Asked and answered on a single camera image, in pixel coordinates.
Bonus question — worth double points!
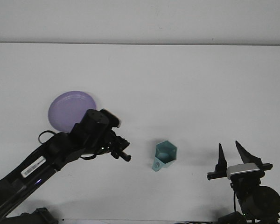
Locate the pale blue faceted cup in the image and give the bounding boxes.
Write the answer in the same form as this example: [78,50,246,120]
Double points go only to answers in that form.
[151,140,178,173]

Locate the pale purple round plate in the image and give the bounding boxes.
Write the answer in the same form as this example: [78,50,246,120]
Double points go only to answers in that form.
[48,90,98,133]

